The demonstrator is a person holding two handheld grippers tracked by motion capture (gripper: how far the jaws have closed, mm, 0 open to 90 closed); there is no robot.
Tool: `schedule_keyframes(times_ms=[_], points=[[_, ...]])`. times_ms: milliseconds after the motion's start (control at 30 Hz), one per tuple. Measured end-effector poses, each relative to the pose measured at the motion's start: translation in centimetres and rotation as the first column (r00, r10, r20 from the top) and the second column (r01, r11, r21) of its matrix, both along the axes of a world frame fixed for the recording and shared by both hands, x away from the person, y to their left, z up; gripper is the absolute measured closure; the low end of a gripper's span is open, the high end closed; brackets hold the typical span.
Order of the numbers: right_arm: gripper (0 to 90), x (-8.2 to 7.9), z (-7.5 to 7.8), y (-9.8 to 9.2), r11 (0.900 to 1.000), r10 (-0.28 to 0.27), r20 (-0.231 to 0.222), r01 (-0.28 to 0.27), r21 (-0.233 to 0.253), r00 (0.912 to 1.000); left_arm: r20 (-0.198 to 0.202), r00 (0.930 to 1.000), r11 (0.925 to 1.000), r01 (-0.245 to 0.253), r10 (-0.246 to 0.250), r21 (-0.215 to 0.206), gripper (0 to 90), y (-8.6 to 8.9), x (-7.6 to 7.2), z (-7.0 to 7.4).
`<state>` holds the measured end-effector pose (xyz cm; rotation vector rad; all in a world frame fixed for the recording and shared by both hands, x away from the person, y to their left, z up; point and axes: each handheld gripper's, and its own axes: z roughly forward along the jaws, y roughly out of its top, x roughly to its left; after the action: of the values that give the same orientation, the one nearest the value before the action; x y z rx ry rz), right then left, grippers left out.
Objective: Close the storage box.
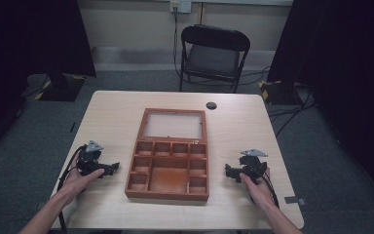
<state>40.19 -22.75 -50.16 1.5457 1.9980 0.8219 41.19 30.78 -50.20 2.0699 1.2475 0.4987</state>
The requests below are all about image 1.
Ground black floor cables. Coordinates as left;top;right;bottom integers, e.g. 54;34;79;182
267;85;317;138

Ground grey floor tape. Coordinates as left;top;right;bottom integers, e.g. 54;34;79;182
283;195;307;207

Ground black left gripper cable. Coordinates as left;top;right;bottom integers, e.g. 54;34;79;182
56;144;89;234

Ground person's left hand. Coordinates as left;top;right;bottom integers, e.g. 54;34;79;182
56;152;106;205

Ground black wall socket cable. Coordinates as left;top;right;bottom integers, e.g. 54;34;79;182
172;7;193;82

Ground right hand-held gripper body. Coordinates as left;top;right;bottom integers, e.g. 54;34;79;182
238;148;270;184

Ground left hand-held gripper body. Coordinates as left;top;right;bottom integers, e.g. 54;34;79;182
76;139;109;178

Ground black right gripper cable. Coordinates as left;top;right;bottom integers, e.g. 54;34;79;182
261;175;281;210

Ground person's right hand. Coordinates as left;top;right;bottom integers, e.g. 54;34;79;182
239;167;276;207

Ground black stand base yellow stripes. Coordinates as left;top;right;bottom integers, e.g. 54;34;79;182
33;72;88;102
257;79;304;106

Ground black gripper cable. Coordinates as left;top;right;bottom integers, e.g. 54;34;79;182
56;144;89;234
261;175;281;210

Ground black folding chair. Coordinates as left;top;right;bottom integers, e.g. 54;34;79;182
178;23;252;95

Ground black curtain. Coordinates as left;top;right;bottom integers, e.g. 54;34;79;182
267;0;374;209
0;0;97;164

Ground white wall socket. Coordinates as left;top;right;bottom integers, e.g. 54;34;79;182
169;0;193;15

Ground wooden compartment box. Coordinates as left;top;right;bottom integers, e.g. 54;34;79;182
124;107;210;202

